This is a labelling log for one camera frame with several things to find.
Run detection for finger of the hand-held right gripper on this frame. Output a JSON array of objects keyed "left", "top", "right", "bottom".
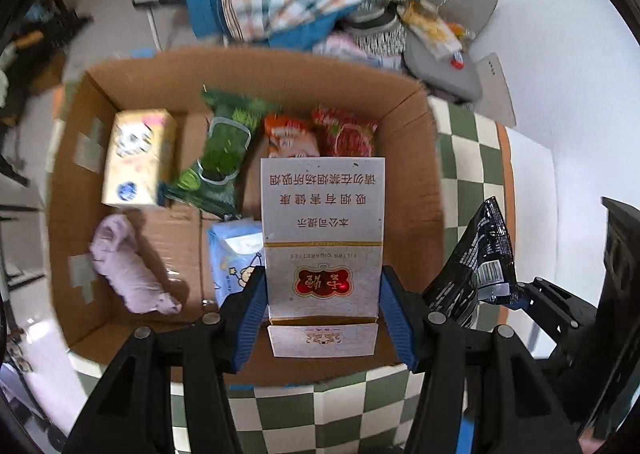
[{"left": 517, "top": 277, "right": 598, "bottom": 335}]

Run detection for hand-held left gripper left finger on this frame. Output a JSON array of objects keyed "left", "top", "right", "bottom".
[{"left": 62, "top": 264, "right": 268, "bottom": 454}]

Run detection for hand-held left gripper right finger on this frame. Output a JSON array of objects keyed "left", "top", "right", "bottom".
[{"left": 379, "top": 265, "right": 583, "bottom": 454}]

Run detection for blue tissue pack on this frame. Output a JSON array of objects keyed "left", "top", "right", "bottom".
[{"left": 206, "top": 217, "right": 266, "bottom": 307}]

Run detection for black snack packet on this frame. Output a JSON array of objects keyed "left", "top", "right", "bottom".
[{"left": 422, "top": 197, "right": 526, "bottom": 330}]

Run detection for white cigarette box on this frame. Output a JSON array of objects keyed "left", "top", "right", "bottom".
[{"left": 260, "top": 157, "right": 387, "bottom": 359}]

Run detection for brown cardboard box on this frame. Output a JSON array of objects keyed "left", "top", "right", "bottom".
[{"left": 47, "top": 47, "right": 446, "bottom": 387}]

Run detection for pink cloth toy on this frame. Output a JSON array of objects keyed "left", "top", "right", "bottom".
[{"left": 89, "top": 214, "right": 182, "bottom": 316}]

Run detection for green snack packet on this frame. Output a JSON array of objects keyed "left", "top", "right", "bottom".
[{"left": 159, "top": 88, "right": 268, "bottom": 220}]

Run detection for orange cartoon snack packet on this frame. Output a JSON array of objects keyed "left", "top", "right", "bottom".
[{"left": 263, "top": 113, "right": 321, "bottom": 158}]

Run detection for red snack packet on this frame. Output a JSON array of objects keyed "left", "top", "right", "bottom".
[{"left": 311, "top": 106, "right": 379, "bottom": 158}]

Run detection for yellow tissue pack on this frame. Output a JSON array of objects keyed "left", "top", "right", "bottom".
[{"left": 101, "top": 108, "right": 177, "bottom": 209}]

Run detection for green checkered tablecloth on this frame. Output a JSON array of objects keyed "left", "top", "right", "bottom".
[{"left": 50, "top": 79, "right": 516, "bottom": 454}]

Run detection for white board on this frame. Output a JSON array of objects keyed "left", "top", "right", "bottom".
[{"left": 472, "top": 53, "right": 517, "bottom": 127}]

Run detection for grey padded chair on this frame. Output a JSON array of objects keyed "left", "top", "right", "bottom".
[{"left": 402, "top": 0, "right": 499, "bottom": 102}]

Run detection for yellow snack bag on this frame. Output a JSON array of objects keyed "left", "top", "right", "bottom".
[{"left": 397, "top": 2, "right": 463, "bottom": 60}]

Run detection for striped patterned hat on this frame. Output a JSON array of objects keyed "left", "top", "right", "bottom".
[{"left": 340, "top": 4, "right": 408, "bottom": 55}]

